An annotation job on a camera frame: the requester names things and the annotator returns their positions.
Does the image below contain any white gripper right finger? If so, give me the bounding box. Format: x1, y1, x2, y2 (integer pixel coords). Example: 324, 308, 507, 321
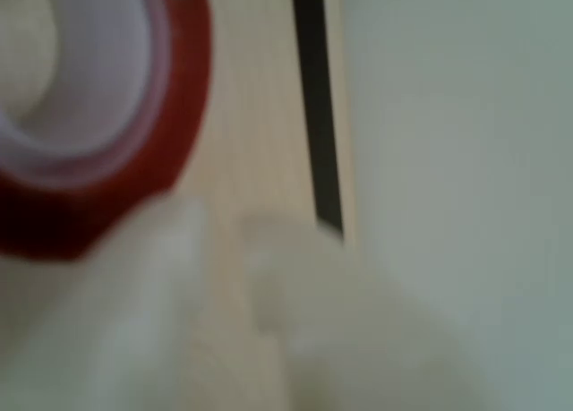
249, 244, 494, 411

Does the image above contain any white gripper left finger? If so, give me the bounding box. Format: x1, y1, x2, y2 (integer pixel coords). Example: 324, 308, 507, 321
0, 196, 210, 411

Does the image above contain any small red tape roll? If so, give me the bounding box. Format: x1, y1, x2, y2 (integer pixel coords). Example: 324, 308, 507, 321
0, 0, 214, 264

